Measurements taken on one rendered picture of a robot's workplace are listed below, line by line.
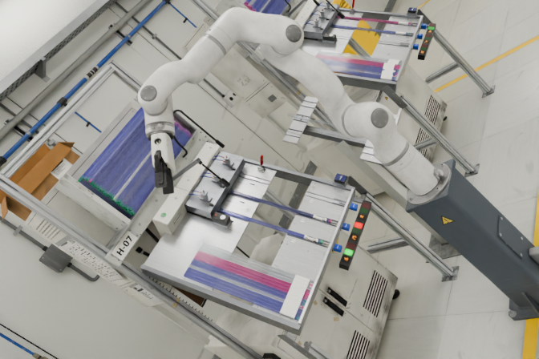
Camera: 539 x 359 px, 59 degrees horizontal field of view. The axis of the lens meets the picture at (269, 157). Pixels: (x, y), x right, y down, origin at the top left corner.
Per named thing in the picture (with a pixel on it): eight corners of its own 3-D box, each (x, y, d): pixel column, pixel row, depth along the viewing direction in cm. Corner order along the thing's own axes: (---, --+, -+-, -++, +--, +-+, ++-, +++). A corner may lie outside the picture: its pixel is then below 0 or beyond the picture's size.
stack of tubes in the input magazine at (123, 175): (193, 134, 229) (149, 97, 222) (134, 215, 199) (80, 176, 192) (183, 143, 239) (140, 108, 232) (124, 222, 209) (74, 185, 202)
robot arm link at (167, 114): (170, 118, 135) (176, 129, 144) (166, 77, 138) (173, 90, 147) (140, 123, 135) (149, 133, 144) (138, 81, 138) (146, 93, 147)
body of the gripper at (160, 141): (169, 126, 134) (172, 163, 131) (176, 137, 144) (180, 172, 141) (143, 129, 134) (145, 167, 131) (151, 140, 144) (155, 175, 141)
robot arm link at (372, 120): (395, 140, 175) (350, 98, 169) (427, 139, 158) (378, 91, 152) (377, 165, 173) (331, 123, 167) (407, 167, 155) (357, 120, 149)
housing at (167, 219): (225, 163, 240) (220, 145, 229) (175, 242, 211) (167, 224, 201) (211, 159, 242) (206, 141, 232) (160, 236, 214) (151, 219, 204)
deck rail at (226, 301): (301, 331, 178) (301, 324, 174) (299, 336, 177) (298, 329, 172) (146, 270, 202) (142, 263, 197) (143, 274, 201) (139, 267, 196)
